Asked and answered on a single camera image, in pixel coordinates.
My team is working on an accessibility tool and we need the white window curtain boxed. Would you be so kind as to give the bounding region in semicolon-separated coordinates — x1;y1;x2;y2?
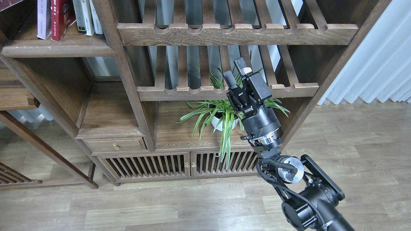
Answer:
318;0;411;105

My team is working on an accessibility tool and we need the slatted cabinet door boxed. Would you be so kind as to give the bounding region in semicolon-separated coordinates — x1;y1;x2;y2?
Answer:
98;152;191;183
190;149;258;177

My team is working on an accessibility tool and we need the maroon book with white characters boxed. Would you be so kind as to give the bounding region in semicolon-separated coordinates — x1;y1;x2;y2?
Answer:
0;0;22;11

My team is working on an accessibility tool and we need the dark wooden bookshelf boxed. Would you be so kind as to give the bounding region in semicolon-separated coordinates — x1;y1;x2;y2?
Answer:
1;0;391;185

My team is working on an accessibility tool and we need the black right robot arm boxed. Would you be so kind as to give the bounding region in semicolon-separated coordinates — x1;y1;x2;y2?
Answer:
224;58;354;231

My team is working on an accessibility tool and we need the white upright book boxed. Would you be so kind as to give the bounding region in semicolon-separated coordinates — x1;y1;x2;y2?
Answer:
80;0;94;36
89;0;104;35

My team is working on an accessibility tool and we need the right slatted cabinet door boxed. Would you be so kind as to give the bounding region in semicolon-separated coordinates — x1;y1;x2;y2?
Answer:
190;149;258;177

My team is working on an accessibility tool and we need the red paperback book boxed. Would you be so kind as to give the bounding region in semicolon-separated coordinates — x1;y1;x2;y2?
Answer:
51;0;76;41

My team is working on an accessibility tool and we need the white plant pot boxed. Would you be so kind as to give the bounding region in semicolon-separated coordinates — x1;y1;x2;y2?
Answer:
212;112;240;131

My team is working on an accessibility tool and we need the left slatted cabinet door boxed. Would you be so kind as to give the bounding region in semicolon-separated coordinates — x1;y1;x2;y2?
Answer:
98;152;191;183

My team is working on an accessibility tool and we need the white upright book right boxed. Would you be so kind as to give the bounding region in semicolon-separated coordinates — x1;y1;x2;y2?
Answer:
89;0;104;35

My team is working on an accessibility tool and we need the grey upright book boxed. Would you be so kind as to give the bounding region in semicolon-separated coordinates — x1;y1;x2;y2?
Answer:
73;0;86;35

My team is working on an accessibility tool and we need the green spider plant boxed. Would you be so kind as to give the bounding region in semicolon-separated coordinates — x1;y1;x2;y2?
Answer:
179;72;289;158

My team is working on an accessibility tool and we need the white upright book middle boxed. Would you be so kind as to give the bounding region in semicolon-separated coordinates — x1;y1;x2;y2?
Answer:
80;0;94;36

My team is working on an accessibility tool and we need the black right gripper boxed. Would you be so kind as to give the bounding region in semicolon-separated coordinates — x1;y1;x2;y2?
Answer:
223;57;281;140

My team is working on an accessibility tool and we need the white lavender paperback book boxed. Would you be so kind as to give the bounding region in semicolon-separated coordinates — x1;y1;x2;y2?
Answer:
37;0;51;39

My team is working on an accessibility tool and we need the small wooden drawer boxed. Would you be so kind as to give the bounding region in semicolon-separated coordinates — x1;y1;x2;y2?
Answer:
83;137;146;153

